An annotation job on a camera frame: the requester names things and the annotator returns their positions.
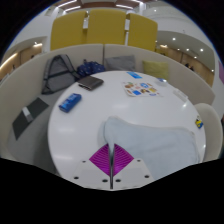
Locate dark brown notebook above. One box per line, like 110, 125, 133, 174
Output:
77, 75, 105, 91

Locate light blue towel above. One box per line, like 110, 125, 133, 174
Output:
99, 115, 202, 183

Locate ceiling strip lights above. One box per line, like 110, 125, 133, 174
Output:
58, 0, 144, 13

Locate purple wall poster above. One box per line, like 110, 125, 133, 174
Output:
218, 59, 224, 85

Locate small blue card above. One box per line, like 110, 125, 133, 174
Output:
126, 71, 143, 80

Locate dark blue patterned bag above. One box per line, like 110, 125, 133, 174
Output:
77, 60, 106, 78

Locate curved white sofa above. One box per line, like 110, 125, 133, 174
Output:
0, 43, 216, 162

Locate grey backpack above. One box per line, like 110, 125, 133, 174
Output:
41, 54, 81, 95

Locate small white blue item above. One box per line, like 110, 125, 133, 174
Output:
156, 78, 169, 86

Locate grey cushion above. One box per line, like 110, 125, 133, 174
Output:
104, 54, 137, 72

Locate flat white box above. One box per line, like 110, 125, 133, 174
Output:
173, 88, 190, 101

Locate white round armchair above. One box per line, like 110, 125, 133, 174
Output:
193, 102, 224, 162

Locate blue pouch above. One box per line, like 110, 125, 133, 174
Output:
58, 93, 82, 113

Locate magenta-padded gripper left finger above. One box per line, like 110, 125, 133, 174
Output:
71, 143, 112, 191

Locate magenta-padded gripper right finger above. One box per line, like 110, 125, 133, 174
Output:
111, 143, 153, 191

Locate colourful sticker sheet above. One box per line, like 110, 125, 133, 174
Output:
121, 80, 163, 98

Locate yellow and blue toy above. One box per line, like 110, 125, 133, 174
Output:
194, 115, 205, 130

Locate dark grey laptop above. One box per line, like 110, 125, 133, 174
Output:
12, 97, 50, 140

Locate olive green cushion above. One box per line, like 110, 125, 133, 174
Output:
142, 59, 170, 81

